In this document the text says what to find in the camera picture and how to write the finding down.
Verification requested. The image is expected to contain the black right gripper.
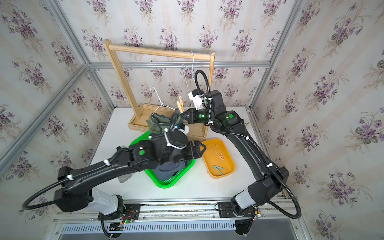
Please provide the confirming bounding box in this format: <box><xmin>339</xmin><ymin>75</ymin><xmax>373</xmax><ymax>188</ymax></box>
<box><xmin>181</xmin><ymin>106</ymin><xmax>217</xmax><ymax>125</ymax></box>

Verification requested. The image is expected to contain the yellow clothespin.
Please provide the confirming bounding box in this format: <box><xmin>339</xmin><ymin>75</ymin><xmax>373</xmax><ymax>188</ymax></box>
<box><xmin>177</xmin><ymin>96</ymin><xmax>184</xmax><ymax>113</ymax></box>

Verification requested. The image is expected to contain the orange clothespin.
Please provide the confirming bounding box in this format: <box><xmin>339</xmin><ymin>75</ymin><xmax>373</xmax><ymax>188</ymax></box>
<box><xmin>215</xmin><ymin>151</ymin><xmax>224</xmax><ymax>161</ymax></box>

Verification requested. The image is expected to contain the mint green clothespin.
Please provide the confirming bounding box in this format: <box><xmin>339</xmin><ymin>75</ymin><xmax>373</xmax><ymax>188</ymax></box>
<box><xmin>213</xmin><ymin>165</ymin><xmax>224</xmax><ymax>176</ymax></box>

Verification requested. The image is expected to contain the white wire hanger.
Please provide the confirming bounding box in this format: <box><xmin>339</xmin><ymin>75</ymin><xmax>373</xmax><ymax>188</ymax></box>
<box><xmin>149</xmin><ymin>86</ymin><xmax>175</xmax><ymax>116</ymax></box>
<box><xmin>182</xmin><ymin>51</ymin><xmax>195</xmax><ymax>93</ymax></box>

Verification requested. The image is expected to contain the olive green tank top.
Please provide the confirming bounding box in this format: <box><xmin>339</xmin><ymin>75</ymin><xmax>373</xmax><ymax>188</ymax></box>
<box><xmin>147</xmin><ymin>110</ymin><xmax>184</xmax><ymax>138</ymax></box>

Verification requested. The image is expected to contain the grey blue tank top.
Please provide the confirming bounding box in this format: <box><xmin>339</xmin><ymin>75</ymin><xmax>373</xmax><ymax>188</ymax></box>
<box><xmin>153</xmin><ymin>161</ymin><xmax>190</xmax><ymax>181</ymax></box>

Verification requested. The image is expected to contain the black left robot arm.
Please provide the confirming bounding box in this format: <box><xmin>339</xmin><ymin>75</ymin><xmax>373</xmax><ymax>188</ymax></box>
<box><xmin>22</xmin><ymin>130</ymin><xmax>207</xmax><ymax>215</ymax></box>

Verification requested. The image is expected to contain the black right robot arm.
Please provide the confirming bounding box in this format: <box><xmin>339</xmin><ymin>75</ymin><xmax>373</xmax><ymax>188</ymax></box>
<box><xmin>182</xmin><ymin>70</ymin><xmax>302</xmax><ymax>220</ymax></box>

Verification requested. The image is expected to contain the green plastic basket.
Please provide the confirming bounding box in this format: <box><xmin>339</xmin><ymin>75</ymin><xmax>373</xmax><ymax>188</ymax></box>
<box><xmin>128</xmin><ymin>130</ymin><xmax>197</xmax><ymax>190</ymax></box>

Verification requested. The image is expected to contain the yellow plastic tray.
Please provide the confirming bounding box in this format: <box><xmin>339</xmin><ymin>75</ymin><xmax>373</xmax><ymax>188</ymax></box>
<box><xmin>203</xmin><ymin>138</ymin><xmax>236</xmax><ymax>179</ymax></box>

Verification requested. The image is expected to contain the wooden clothes rack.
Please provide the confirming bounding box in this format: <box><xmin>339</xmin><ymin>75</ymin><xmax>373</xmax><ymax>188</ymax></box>
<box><xmin>102</xmin><ymin>39</ymin><xmax>216</xmax><ymax>142</ymax></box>

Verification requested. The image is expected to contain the grey sponge block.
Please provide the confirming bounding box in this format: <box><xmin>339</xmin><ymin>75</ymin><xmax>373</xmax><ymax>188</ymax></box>
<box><xmin>118</xmin><ymin>174</ymin><xmax>132</xmax><ymax>184</ymax></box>

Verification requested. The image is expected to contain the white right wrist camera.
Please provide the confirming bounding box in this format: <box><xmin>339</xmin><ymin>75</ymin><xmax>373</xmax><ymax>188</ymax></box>
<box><xmin>188</xmin><ymin>89</ymin><xmax>207</xmax><ymax>111</ymax></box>

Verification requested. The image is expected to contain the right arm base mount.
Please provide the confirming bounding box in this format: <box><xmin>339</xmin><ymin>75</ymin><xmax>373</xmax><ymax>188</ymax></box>
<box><xmin>215</xmin><ymin>201</ymin><xmax>259</xmax><ymax>236</ymax></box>

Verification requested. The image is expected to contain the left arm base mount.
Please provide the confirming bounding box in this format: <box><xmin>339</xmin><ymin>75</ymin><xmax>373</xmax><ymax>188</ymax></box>
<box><xmin>98</xmin><ymin>204</ymin><xmax>141</xmax><ymax>233</ymax></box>

